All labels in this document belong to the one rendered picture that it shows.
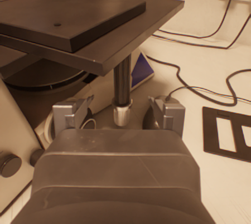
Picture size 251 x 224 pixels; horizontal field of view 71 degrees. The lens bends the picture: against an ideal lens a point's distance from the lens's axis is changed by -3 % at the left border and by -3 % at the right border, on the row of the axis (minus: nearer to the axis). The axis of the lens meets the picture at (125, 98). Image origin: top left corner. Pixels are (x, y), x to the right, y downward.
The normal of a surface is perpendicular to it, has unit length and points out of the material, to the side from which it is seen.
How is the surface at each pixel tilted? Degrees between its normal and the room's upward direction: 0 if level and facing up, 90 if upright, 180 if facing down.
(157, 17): 0
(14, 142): 90
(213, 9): 90
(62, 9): 0
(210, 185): 0
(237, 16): 90
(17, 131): 90
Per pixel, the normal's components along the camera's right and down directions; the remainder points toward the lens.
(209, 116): 0.02, -0.76
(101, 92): 0.69, 0.48
